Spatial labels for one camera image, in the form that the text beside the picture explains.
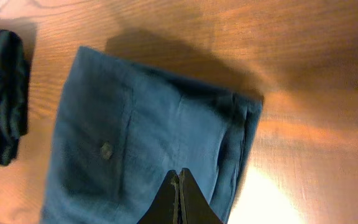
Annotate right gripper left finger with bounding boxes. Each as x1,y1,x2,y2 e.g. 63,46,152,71
138,170,179,224

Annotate blue denim shorts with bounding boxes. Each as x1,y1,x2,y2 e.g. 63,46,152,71
40,47,262,223

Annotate folded black garment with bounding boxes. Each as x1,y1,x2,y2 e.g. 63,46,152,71
0,29,30,166

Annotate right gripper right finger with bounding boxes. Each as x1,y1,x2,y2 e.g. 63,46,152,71
179,168,222,224

